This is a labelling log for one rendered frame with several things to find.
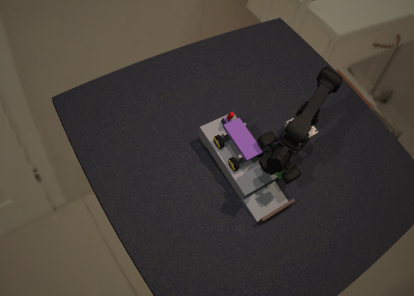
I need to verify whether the red-headed pin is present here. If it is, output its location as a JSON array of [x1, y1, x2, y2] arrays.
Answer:
[[227, 112, 235, 121]]

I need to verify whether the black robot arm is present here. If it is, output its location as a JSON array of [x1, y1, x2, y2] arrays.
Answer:
[[259, 67, 342, 175]]

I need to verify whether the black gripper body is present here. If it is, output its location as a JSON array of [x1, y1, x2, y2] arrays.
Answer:
[[257, 131, 301, 184]]

